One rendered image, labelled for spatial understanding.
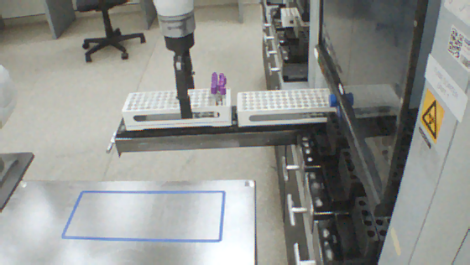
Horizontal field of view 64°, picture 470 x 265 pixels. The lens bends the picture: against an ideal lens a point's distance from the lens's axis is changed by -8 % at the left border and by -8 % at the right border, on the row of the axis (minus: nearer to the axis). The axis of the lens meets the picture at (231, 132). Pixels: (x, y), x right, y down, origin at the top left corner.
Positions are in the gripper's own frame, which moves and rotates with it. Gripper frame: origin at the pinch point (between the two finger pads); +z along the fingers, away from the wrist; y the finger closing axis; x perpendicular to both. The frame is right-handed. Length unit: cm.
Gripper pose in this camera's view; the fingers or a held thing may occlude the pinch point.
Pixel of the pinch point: (188, 101)
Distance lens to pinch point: 113.2
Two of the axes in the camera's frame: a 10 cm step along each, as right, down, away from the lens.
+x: 10.0, -0.5, -0.4
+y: -0.1, 5.9, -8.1
